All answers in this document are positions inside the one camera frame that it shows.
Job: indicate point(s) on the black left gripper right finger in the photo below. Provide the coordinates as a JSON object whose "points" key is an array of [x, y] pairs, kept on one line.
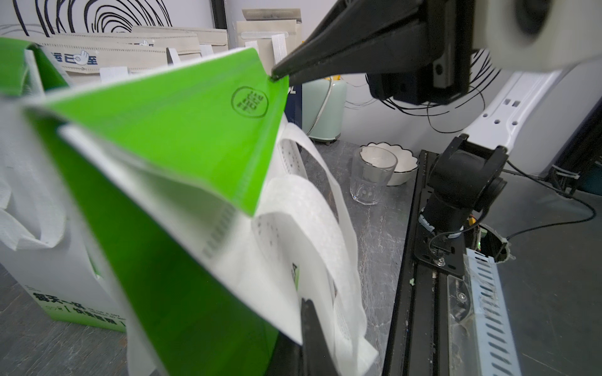
{"points": [[385, 37]]}

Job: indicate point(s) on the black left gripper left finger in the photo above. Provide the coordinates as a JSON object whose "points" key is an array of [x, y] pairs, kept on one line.
{"points": [[315, 356]]}

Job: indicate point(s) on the green white bag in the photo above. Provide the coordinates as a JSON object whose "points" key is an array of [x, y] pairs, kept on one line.
{"points": [[40, 245], [210, 231]]}

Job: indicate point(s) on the blue beige bag first row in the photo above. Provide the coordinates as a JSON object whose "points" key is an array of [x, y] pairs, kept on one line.
{"points": [[82, 56]]}

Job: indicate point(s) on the blue beige takeout bag front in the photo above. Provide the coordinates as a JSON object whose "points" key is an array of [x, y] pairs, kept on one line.
{"points": [[274, 33]]}

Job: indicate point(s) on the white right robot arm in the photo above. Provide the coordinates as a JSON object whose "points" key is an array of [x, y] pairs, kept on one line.
{"points": [[466, 176]]}

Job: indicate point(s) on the blue beige bag middle row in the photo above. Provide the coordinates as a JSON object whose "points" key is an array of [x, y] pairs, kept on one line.
{"points": [[217, 38]]}

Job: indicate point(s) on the clear wine glass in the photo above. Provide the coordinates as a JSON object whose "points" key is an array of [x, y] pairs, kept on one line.
{"points": [[371, 170]]}

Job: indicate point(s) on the white scalloped plate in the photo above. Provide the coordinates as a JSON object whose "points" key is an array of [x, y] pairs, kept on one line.
{"points": [[380, 156]]}

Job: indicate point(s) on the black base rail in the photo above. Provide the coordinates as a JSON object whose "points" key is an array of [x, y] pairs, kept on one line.
{"points": [[418, 342]]}

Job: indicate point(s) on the black corner frame post right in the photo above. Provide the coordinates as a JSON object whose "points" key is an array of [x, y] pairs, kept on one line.
{"points": [[219, 14]]}

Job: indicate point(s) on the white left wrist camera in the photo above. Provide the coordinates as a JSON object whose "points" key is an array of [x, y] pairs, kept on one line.
{"points": [[538, 36]]}

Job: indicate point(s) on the grey slotted cable duct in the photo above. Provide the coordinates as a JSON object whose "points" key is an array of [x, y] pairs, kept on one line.
{"points": [[480, 340]]}

